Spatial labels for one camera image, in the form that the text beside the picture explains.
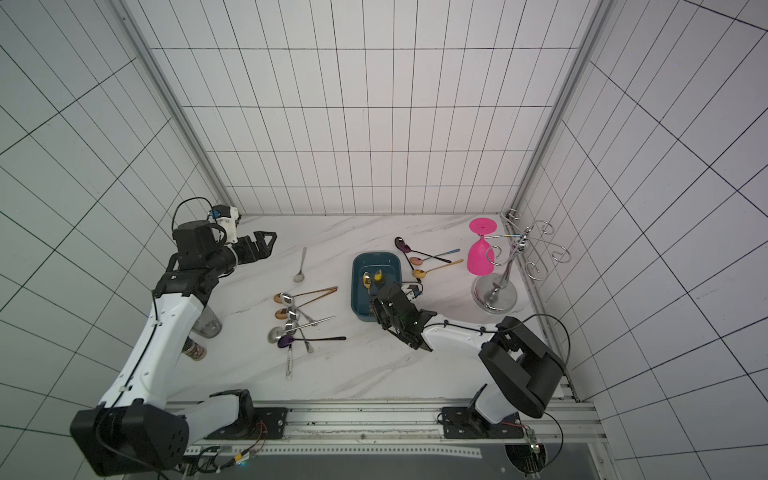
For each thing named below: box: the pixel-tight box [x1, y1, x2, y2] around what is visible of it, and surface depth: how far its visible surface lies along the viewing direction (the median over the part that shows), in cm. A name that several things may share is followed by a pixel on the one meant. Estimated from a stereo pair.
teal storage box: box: [351, 251, 402, 322], surface depth 101 cm
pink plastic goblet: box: [467, 217, 498, 277], surface depth 89 cm
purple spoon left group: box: [277, 335, 347, 348], surface depth 89 cm
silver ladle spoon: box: [267, 315, 336, 344], surface depth 90 cm
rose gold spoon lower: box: [275, 287, 338, 320], surface depth 93 cm
